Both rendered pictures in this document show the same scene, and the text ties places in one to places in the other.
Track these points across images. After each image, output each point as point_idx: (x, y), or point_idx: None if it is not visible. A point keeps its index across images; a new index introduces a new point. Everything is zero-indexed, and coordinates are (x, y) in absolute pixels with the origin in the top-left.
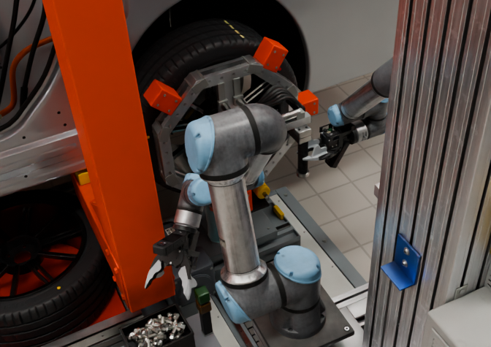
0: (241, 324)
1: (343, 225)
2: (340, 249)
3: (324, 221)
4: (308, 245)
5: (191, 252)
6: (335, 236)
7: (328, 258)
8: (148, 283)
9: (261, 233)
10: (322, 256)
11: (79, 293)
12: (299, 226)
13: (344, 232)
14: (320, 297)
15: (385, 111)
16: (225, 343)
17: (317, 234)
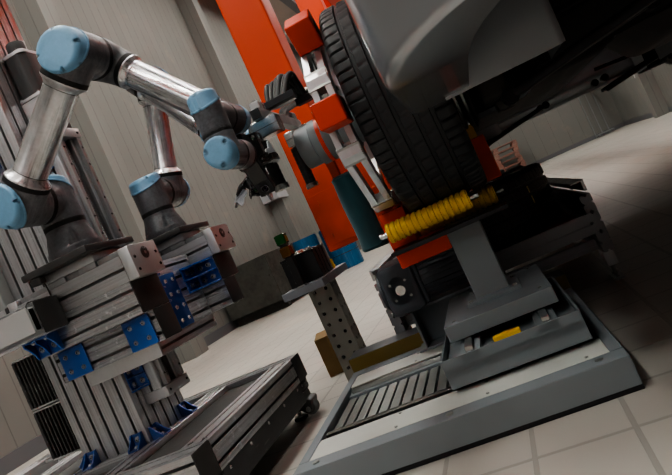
0: (395, 378)
1: (511, 466)
2: (455, 463)
3: (539, 442)
4: (455, 401)
5: (247, 183)
6: (491, 456)
7: (413, 422)
8: (268, 196)
9: (450, 319)
10: (423, 416)
11: None
12: (504, 387)
13: (491, 467)
14: (147, 222)
15: (198, 129)
16: (382, 371)
17: (470, 405)
